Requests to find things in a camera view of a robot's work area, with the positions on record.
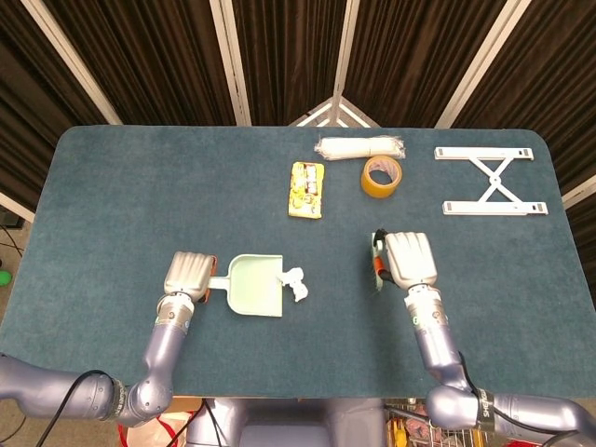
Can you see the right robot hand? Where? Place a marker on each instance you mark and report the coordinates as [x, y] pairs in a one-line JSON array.
[[410, 261]]

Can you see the white plastic cups pack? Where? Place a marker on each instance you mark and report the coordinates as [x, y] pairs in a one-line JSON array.
[[354, 148]]

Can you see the white folding stand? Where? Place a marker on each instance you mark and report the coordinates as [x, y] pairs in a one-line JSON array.
[[495, 177]]

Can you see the white paper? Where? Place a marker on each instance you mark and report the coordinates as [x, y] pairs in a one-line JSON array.
[[298, 286]]

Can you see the blue felt table cover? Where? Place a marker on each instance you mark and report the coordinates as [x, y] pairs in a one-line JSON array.
[[139, 186]]

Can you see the yellow snack packet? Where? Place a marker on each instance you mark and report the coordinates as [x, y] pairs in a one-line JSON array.
[[306, 191]]

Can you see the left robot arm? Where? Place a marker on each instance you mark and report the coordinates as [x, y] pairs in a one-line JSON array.
[[160, 354]]

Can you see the red and white bag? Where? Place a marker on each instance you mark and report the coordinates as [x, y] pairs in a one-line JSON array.
[[158, 433]]

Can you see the white partition frame post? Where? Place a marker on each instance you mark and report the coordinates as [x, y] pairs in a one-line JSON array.
[[230, 60], [475, 65], [579, 191], [14, 205], [70, 56], [345, 46]]

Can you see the brown cardboard box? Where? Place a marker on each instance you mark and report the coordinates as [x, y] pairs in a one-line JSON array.
[[186, 404]]

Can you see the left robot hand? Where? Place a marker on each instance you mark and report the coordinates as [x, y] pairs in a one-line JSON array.
[[186, 274]]

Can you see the lilac robot torso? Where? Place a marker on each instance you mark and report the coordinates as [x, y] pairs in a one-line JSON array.
[[288, 423]]

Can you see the white triangular partition foot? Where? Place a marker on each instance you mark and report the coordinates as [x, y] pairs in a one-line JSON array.
[[333, 112]]

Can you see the yellow packing tape roll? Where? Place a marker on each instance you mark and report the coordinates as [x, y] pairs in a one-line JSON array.
[[372, 188]]

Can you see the mint green plastic dustpan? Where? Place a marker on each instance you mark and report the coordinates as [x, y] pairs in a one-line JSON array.
[[256, 288]]

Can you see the dark brown curtain panel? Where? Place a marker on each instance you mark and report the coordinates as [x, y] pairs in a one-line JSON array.
[[549, 84], [28, 116], [153, 60], [410, 60], [288, 56]]

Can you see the mint green hand broom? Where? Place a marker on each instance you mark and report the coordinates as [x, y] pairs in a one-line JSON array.
[[373, 244]]

